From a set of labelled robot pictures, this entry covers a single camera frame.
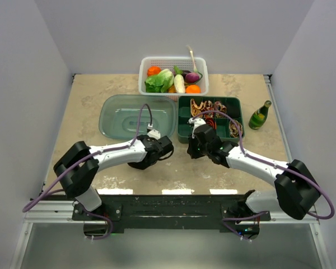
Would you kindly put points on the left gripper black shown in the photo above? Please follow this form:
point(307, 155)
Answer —
point(141, 164)

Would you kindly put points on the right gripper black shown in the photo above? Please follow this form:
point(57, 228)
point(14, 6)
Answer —
point(191, 150)

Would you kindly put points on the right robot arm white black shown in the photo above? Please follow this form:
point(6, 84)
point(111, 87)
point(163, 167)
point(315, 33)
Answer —
point(295, 187)

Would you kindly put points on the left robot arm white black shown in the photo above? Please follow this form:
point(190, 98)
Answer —
point(77, 168)

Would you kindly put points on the red black rolled tie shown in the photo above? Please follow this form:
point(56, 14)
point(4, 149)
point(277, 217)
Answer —
point(211, 122)

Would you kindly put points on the brown patterned rolled tie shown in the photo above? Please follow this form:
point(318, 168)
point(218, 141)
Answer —
point(235, 129)

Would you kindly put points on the yellow rolled tie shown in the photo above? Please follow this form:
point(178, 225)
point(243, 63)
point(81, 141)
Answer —
point(195, 108)

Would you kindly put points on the green compartment organizer tray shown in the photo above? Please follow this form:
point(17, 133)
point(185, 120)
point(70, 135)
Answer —
point(222, 120)

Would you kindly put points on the dark red patterned rolled tie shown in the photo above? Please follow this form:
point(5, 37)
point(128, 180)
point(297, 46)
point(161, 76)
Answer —
point(208, 105)

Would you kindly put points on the purple gold rolled tie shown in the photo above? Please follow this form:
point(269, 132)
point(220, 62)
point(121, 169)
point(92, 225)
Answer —
point(220, 107)

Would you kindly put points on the clear teal plastic bin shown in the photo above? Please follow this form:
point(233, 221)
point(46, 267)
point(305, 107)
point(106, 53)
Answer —
point(122, 114)

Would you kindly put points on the orange fruit toy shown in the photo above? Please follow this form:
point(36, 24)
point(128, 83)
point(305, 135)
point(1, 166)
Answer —
point(193, 89)

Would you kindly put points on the green glass bottle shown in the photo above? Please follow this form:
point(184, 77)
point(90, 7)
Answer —
point(259, 117)

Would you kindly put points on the purple turnip toy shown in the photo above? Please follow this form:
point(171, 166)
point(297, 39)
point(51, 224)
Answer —
point(191, 78)

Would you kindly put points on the green lettuce toy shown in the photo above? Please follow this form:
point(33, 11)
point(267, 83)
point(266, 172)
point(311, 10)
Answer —
point(159, 83)

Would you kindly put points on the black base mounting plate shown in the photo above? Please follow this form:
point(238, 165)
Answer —
point(200, 212)

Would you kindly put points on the white radish toy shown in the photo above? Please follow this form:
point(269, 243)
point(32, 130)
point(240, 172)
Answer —
point(179, 84)

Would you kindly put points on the white green onion toy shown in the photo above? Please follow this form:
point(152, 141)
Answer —
point(192, 57)

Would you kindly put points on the white perforated basket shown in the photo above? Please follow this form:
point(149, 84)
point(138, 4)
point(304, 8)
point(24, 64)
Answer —
point(168, 62)

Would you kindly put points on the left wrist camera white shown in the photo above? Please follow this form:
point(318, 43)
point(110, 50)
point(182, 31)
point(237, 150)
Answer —
point(153, 133)

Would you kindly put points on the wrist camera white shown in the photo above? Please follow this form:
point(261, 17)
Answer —
point(153, 133)
point(195, 123)

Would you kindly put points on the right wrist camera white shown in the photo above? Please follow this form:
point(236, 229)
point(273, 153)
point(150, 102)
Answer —
point(195, 123)

